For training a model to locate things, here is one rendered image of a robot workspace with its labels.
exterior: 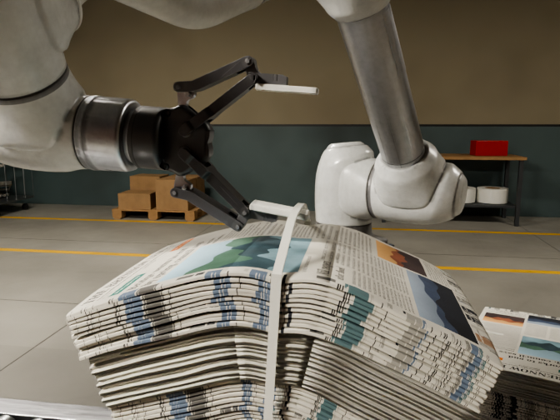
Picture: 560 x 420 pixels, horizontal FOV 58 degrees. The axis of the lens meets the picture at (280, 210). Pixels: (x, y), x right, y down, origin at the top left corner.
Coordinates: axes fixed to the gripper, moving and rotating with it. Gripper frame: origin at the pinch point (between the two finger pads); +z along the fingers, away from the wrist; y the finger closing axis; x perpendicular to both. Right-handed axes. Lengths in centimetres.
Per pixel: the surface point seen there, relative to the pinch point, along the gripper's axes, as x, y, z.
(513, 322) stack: -67, 45, 51
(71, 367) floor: -177, 146, -133
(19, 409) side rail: -18, 54, -50
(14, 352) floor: -189, 149, -176
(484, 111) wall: -700, -12, 190
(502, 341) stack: -55, 45, 45
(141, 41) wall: -711, -79, -323
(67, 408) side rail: -19, 53, -42
